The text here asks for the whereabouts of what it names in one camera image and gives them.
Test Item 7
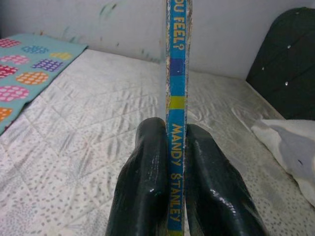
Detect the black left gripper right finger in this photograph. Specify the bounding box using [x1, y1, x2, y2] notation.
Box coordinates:
[184, 123, 268, 236]

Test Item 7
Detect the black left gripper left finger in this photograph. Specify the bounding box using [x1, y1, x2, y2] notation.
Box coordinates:
[105, 117, 170, 236]

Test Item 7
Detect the white printed pillow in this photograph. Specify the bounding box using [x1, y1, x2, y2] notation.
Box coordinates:
[251, 118, 315, 207]

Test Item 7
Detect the blue children's board book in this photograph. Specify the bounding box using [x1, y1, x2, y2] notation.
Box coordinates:
[158, 0, 193, 236]

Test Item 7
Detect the grey patterned mattress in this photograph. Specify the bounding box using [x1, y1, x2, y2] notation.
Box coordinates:
[0, 48, 315, 236]

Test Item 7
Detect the black tufted headboard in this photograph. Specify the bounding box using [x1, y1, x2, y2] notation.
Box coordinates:
[246, 7, 315, 121]

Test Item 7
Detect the teal polka pattern blanket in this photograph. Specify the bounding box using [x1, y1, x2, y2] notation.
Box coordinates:
[0, 33, 89, 135]

